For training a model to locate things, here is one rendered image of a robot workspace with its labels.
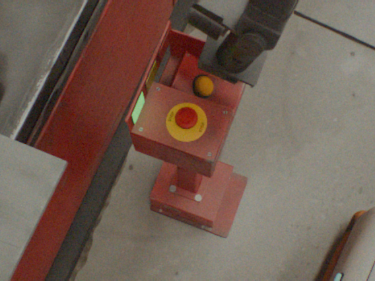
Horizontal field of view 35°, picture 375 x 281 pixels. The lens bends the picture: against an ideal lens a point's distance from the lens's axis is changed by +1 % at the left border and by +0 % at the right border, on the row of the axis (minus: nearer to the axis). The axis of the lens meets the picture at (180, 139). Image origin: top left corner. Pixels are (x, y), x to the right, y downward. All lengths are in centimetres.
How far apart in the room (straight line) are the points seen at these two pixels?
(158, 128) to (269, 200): 83
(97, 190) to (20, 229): 99
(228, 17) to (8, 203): 39
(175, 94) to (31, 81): 25
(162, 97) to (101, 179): 76
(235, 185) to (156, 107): 80
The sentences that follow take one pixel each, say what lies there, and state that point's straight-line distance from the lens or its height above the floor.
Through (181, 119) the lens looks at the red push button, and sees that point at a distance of 100.
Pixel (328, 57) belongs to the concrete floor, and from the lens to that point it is 199.
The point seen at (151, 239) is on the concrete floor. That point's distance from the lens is 177.
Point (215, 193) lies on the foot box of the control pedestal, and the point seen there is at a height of 12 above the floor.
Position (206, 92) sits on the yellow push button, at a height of 72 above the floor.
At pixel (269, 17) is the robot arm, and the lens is 76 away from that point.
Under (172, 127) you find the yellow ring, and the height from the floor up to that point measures 78.
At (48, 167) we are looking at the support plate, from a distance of 80.
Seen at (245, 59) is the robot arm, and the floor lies 95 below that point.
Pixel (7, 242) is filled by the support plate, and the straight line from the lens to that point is 79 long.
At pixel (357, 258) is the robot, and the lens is 155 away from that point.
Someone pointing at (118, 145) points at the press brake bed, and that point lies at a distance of 179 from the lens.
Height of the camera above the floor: 175
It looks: 73 degrees down
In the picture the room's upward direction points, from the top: 3 degrees counter-clockwise
